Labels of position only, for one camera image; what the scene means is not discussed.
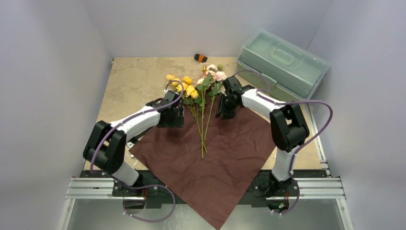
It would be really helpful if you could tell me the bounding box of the peach fake rose stem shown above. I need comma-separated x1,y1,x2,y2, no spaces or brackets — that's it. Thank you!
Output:
194,64,217,159

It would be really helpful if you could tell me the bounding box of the small orange black object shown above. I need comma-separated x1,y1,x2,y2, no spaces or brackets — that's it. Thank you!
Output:
194,54,208,63

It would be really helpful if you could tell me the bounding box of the dark red wrapping paper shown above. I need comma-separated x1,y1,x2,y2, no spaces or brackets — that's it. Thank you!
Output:
131,108,275,230

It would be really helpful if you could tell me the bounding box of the yellow fake flower stem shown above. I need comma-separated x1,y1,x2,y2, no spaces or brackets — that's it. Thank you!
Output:
165,75,208,153

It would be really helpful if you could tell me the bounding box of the green plastic toolbox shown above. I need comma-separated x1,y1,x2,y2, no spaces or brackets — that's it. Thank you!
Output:
236,30,330,101

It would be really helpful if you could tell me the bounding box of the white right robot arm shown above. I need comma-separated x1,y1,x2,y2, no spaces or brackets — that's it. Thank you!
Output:
216,76,310,197

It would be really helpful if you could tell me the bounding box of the pink fake rose stem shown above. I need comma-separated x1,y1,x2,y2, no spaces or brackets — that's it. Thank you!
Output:
203,64,227,139

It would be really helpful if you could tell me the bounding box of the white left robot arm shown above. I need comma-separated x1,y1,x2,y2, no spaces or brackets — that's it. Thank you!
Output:
83,91,184,196

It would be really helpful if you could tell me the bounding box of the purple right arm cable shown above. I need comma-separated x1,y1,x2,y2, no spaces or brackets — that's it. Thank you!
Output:
233,69,334,217

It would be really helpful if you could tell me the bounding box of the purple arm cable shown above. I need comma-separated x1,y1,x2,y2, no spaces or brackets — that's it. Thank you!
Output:
233,69,334,217
89,79,185,223

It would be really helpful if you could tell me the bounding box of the aluminium frame rail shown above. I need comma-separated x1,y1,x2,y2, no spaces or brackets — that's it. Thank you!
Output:
59,108,353,230

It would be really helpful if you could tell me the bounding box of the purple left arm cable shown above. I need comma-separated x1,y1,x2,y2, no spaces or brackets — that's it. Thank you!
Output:
89,79,185,223

